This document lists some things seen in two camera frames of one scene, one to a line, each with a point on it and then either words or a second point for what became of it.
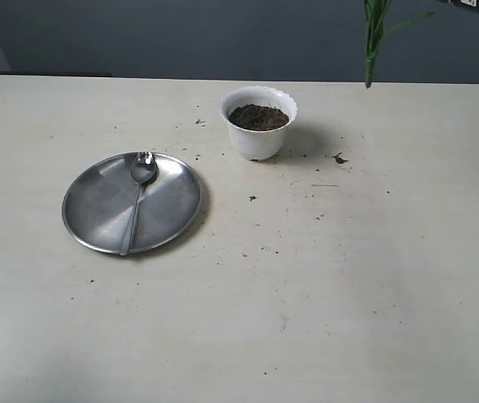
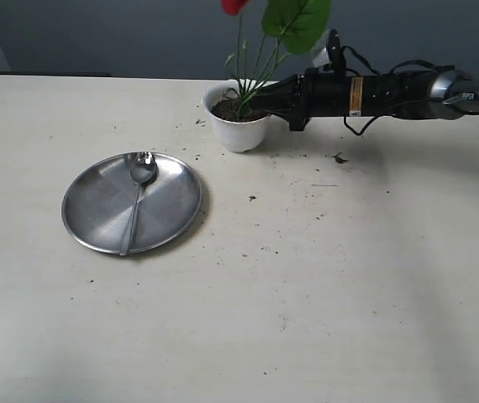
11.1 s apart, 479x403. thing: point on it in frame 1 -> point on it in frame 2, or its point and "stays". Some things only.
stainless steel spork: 143,170 stays
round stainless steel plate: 97,199 stays
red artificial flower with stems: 375,14 -> 268,31
